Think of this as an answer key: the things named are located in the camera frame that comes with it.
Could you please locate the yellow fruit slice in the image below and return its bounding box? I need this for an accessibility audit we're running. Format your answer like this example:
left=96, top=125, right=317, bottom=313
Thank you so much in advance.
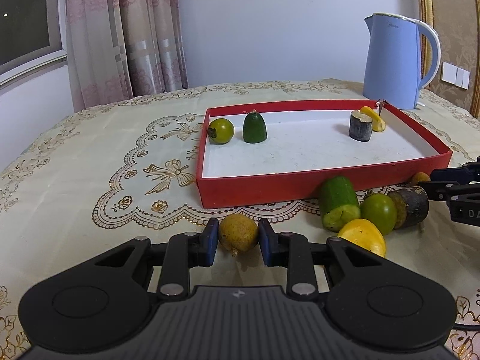
left=337, top=218, right=387, bottom=259
left=360, top=106, right=387, bottom=133

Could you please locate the cucumber tip piece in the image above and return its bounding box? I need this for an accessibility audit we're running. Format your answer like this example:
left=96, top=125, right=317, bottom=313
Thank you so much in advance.
left=242, top=110, right=268, bottom=144

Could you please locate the window with white frame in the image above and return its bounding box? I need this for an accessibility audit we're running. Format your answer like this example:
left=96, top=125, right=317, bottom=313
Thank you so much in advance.
left=0, top=0, right=68, bottom=85

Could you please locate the light blue electric kettle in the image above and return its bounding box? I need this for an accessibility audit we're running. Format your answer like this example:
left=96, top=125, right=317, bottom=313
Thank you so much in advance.
left=362, top=13, right=441, bottom=110

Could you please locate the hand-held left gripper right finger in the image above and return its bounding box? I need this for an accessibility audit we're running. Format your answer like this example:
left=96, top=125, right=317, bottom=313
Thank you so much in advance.
left=258, top=217, right=388, bottom=303

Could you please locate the round green fruit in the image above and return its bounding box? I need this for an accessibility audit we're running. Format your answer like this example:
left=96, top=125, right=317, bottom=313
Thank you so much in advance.
left=361, top=193, right=398, bottom=236
left=207, top=118, right=235, bottom=145

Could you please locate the pink floral curtain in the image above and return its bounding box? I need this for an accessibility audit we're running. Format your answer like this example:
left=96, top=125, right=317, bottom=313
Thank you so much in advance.
left=65, top=0, right=189, bottom=112

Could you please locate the cucumber cylinder piece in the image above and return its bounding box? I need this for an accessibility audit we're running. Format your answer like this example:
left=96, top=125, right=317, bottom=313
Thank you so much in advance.
left=319, top=175, right=361, bottom=232

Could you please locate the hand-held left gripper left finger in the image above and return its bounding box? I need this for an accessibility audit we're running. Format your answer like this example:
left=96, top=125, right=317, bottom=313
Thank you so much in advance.
left=92, top=217, right=220, bottom=301

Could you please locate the white wall switch panel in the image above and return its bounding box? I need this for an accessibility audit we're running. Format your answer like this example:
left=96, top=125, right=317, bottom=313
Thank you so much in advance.
left=440, top=61, right=470, bottom=90

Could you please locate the red cardboard box tray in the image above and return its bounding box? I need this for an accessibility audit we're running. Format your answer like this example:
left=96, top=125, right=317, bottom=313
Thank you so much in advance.
left=196, top=98, right=453, bottom=209

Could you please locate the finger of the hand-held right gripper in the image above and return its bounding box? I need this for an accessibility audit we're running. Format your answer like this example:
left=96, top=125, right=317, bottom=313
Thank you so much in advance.
left=429, top=160, right=480, bottom=184
left=417, top=181, right=480, bottom=202

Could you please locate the dark sugarcane piece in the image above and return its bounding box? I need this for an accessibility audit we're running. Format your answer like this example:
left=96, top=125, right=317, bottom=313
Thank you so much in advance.
left=349, top=109, right=374, bottom=142
left=387, top=184, right=430, bottom=230

